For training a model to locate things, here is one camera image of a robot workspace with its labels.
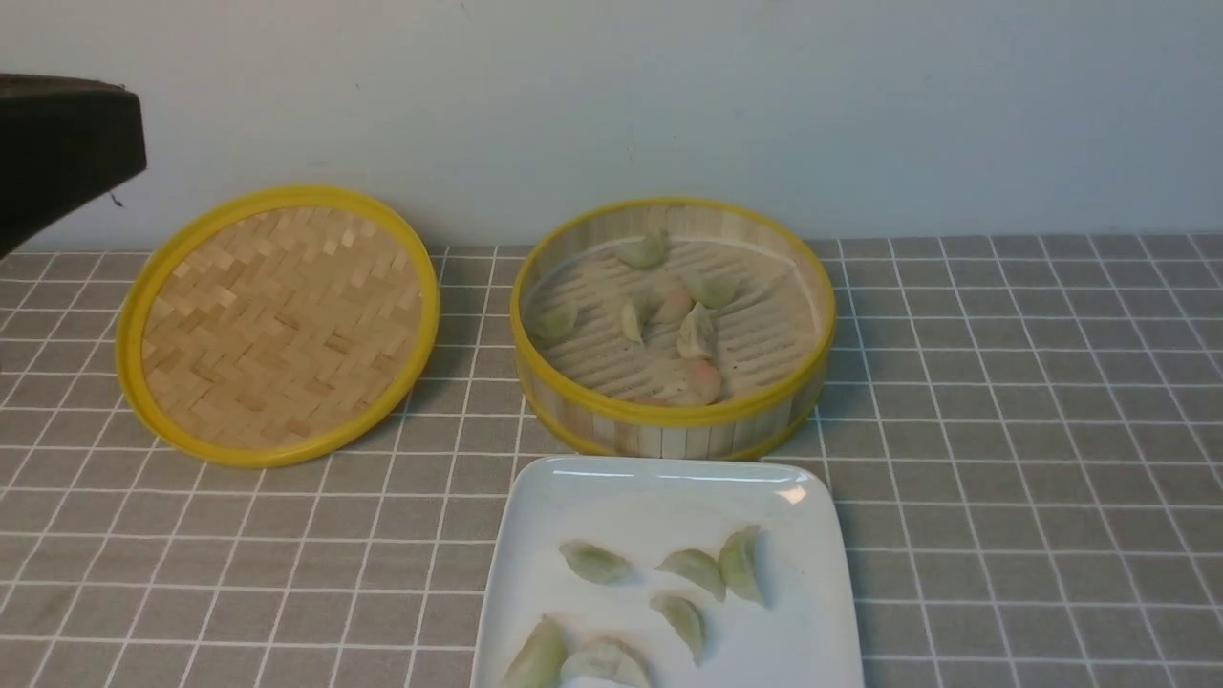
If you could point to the green dumpling steamer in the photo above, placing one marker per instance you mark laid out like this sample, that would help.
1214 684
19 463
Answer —
554 324
712 293
737 564
648 251

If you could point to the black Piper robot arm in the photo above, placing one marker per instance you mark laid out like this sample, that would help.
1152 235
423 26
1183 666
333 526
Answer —
64 143

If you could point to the white square ceramic plate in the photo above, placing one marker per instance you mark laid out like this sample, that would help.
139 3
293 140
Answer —
644 509

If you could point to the green dumpling on plate left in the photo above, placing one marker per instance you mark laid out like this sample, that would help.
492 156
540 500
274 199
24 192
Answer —
593 563

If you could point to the green dumpling on plate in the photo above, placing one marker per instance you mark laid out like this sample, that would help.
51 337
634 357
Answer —
697 567
593 563
686 620

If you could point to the green dumpling on plate right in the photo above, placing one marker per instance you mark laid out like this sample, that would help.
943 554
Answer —
697 567

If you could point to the green dumpling on plate centre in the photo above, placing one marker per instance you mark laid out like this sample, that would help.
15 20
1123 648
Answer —
686 620

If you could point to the green dumpling plate bottom left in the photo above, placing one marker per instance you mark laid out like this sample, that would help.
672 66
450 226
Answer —
540 659

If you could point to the pale dumpling steamer centre left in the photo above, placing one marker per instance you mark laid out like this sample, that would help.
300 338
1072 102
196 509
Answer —
630 322

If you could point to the yellow rimmed bamboo steamer basket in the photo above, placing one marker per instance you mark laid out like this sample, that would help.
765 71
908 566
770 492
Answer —
594 389

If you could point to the pink dumpling steamer centre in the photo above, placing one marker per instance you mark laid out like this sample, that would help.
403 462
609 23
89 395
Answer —
672 306

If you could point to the pink dumpling steamer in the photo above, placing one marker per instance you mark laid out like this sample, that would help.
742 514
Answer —
672 306
699 384

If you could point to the pink dumpling steamer front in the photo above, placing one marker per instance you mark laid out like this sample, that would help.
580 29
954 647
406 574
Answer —
699 384

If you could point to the green dumpling steamer top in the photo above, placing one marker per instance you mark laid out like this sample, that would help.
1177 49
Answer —
648 251

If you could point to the yellow rimmed bamboo steamer lid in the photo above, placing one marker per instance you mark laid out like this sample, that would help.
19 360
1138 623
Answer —
278 327

